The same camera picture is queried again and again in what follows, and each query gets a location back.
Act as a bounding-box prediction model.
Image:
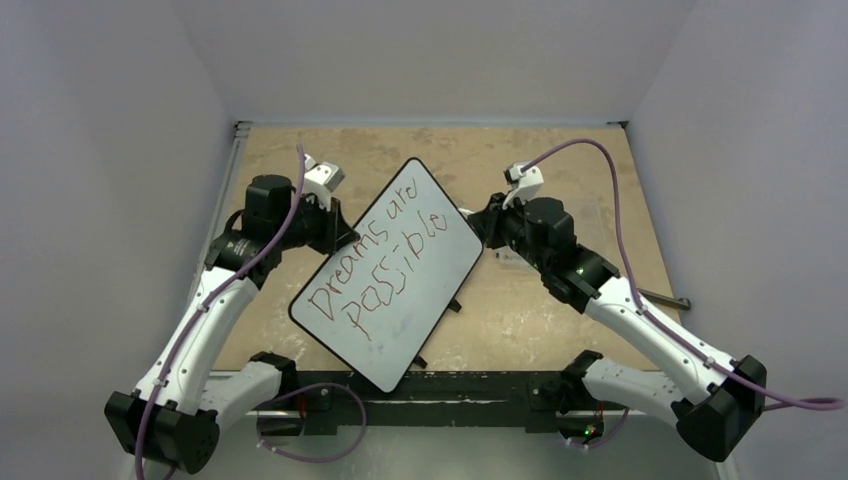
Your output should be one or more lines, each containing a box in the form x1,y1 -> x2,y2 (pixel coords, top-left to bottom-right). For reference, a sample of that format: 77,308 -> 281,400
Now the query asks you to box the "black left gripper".
274,191 -> 358,256

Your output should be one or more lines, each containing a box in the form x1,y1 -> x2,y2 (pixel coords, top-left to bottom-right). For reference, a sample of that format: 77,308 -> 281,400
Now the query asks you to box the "white whiteboard black frame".
288,158 -> 483,393

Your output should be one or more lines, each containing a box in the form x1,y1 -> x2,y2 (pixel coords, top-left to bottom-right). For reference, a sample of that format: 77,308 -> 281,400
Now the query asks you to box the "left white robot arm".
104,166 -> 359,478

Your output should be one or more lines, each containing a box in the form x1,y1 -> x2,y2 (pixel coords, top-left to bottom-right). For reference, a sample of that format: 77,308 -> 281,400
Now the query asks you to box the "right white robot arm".
467,193 -> 767,462

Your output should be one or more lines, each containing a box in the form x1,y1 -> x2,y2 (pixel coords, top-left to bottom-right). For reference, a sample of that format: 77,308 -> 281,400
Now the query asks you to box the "clear plastic screw organizer box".
494,247 -> 535,269

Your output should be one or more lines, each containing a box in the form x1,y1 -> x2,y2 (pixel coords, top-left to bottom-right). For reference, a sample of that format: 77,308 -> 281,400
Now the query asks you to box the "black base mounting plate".
234,369 -> 627,439

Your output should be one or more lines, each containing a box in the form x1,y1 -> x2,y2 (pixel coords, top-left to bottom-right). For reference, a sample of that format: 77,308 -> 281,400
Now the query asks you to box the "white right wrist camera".
502,162 -> 544,210

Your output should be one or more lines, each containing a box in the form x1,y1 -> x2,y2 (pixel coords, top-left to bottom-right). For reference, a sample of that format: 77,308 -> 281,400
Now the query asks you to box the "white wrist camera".
303,154 -> 345,211
502,162 -> 544,210

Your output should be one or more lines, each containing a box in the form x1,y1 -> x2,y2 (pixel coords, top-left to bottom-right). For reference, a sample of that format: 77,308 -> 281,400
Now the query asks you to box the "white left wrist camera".
303,154 -> 345,211

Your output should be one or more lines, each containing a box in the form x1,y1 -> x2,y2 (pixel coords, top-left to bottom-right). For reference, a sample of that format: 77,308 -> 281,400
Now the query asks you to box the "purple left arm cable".
133,144 -> 368,480

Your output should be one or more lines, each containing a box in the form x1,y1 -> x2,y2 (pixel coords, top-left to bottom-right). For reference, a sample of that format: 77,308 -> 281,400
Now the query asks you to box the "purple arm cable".
519,138 -> 846,452
133,144 -> 368,480

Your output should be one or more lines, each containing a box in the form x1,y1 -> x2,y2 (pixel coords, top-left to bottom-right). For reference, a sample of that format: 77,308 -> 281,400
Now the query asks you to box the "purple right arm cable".
519,138 -> 846,452

